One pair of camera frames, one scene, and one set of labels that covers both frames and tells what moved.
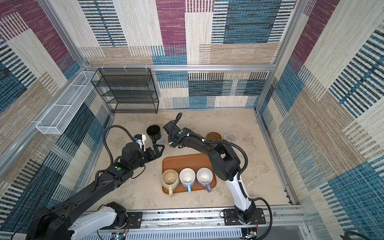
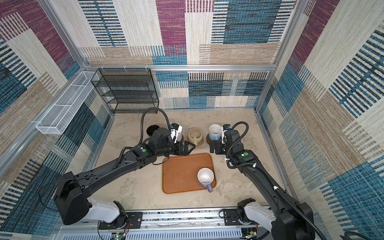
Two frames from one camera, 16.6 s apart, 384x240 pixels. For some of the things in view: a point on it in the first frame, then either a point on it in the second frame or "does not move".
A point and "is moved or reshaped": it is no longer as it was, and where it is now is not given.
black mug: [154, 132] does not move
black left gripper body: [150, 157] → [176, 149]
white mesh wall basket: [57, 118] does not move
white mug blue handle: [187, 176] → [215, 132]
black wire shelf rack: [127, 90] does not move
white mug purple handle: [204, 176] does not move
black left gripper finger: [156, 146] → [186, 151]
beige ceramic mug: [170, 179] is moved or reshaped
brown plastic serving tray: [195, 162] does not move
